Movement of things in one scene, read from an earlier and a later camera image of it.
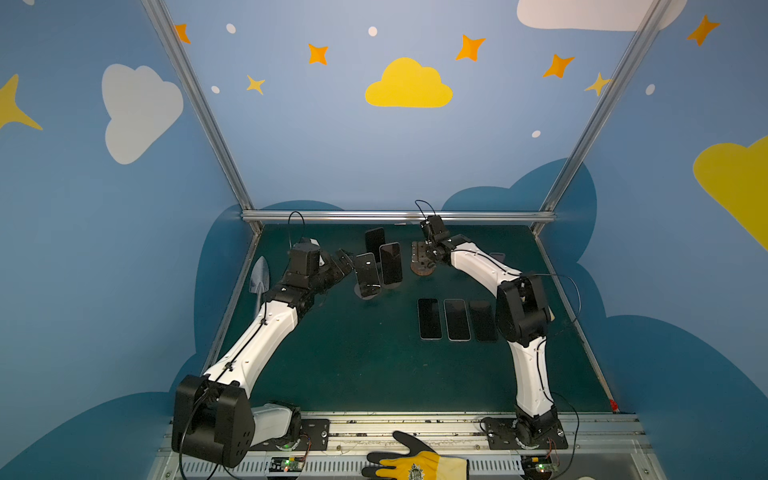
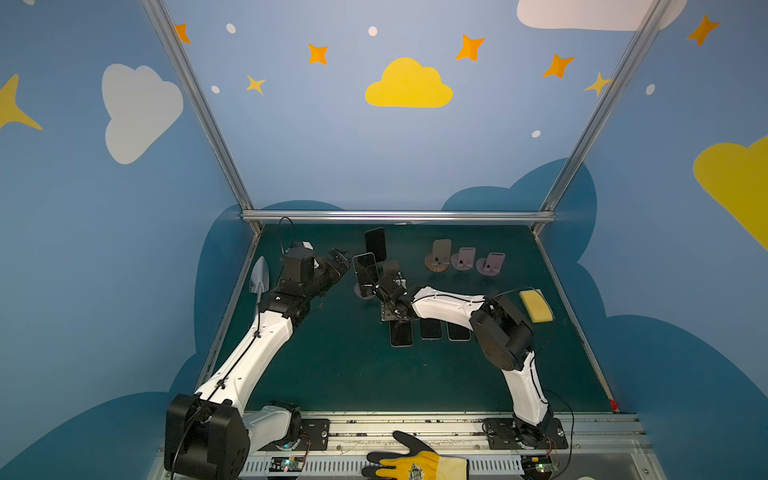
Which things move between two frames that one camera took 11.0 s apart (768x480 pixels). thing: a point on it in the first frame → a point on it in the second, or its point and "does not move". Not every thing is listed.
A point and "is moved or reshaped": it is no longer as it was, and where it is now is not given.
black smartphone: x=368 y=273 does not move
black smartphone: x=390 y=265 → x=403 y=335
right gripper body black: x=432 y=248 → x=383 y=282
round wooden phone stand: x=420 y=263 is moved or reshaped
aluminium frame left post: x=201 y=100 does not move
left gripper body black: x=342 y=262 does not move
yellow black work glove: x=421 y=464 does not move
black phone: x=373 y=240 does not move
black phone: x=429 y=315 does not move
